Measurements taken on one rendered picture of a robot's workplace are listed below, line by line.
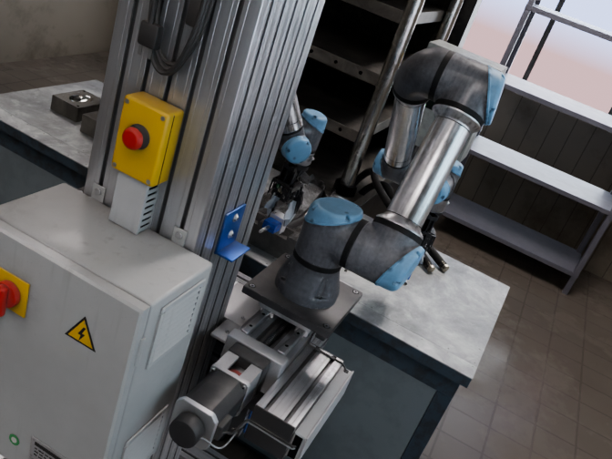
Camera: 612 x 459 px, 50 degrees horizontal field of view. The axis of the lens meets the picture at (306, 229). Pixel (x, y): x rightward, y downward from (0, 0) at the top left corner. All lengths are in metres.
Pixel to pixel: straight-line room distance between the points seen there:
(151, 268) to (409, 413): 1.24
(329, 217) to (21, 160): 1.52
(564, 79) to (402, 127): 3.54
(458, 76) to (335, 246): 0.45
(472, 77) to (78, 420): 1.02
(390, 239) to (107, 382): 0.63
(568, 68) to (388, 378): 3.44
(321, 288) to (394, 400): 0.75
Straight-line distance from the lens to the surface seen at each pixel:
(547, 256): 4.89
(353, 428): 2.27
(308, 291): 1.47
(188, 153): 1.13
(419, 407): 2.14
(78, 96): 2.81
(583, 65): 5.13
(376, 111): 2.66
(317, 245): 1.43
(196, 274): 1.13
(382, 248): 1.40
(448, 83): 1.49
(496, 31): 5.16
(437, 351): 2.01
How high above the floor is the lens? 1.84
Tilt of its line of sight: 26 degrees down
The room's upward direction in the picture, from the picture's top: 20 degrees clockwise
